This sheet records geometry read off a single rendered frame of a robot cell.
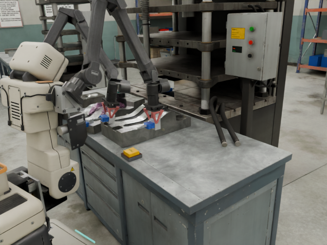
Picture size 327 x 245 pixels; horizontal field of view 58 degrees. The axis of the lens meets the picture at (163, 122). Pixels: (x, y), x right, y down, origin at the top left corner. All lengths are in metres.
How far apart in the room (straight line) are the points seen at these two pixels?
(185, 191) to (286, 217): 1.41
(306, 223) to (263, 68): 1.22
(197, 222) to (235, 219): 0.28
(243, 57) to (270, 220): 1.00
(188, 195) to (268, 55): 1.09
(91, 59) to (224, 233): 0.98
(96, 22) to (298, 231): 1.93
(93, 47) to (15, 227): 0.78
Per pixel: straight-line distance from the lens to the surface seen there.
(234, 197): 1.40
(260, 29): 1.93
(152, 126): 1.56
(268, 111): 2.70
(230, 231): 1.52
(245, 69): 2.01
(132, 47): 1.49
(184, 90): 2.55
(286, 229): 2.44
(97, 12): 1.43
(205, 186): 1.29
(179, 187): 1.28
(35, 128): 1.42
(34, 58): 1.37
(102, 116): 1.74
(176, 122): 1.83
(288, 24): 2.71
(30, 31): 8.79
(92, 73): 1.32
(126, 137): 1.64
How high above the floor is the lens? 1.49
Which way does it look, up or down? 20 degrees down
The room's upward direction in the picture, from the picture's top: 2 degrees counter-clockwise
